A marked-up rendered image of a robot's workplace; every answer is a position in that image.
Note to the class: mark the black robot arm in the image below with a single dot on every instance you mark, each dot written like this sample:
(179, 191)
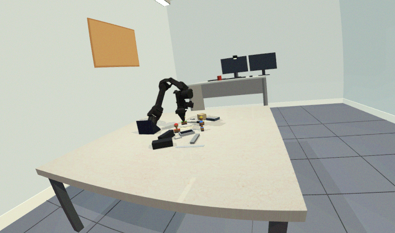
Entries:
(156, 111)

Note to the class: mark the tan cardboard box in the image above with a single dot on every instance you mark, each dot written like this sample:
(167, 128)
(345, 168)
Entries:
(201, 115)

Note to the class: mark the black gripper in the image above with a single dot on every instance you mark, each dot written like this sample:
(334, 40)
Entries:
(180, 109)

